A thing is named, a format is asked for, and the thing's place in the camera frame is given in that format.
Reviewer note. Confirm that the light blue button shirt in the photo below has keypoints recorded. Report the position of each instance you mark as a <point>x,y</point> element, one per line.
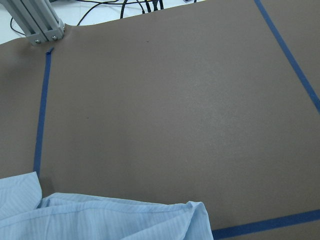
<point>26,215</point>

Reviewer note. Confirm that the aluminium frame post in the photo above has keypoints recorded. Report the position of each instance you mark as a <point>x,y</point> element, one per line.
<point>37,19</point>

